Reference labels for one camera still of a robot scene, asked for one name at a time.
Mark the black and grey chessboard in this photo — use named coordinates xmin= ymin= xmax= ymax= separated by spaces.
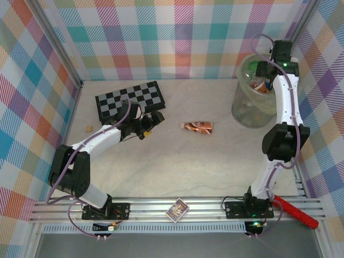
xmin=95 ymin=80 xmax=167 ymax=126

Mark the playing card box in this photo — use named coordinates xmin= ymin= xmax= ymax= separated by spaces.
xmin=165 ymin=198 xmax=190 ymax=223

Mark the small black electronics board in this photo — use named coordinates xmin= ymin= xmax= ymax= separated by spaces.
xmin=245 ymin=220 xmax=266 ymax=235
xmin=92 ymin=221 xmax=120 ymax=234

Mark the red glittery stick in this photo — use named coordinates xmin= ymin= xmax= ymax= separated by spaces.
xmin=272 ymin=195 xmax=320 ymax=230

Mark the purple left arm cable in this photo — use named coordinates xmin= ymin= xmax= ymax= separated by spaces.
xmin=45 ymin=98 xmax=132 ymax=239

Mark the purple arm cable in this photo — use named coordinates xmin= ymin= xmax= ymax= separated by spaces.
xmin=45 ymin=98 xmax=132 ymax=239
xmin=248 ymin=33 xmax=303 ymax=239

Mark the aluminium frame post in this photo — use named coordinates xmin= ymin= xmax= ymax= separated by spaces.
xmin=291 ymin=0 xmax=322 ymax=44
xmin=33 ymin=0 xmax=83 ymax=91

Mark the aluminium mounting rail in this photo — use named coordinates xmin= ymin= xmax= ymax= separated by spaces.
xmin=28 ymin=197 xmax=325 ymax=223

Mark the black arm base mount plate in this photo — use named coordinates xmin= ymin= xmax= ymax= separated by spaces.
xmin=81 ymin=203 xmax=131 ymax=221
xmin=224 ymin=200 xmax=275 ymax=219

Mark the grey slotted cable duct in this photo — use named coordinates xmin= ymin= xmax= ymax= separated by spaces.
xmin=42 ymin=221 xmax=247 ymax=234

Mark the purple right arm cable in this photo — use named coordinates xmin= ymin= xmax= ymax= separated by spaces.
xmin=248 ymin=33 xmax=303 ymax=239

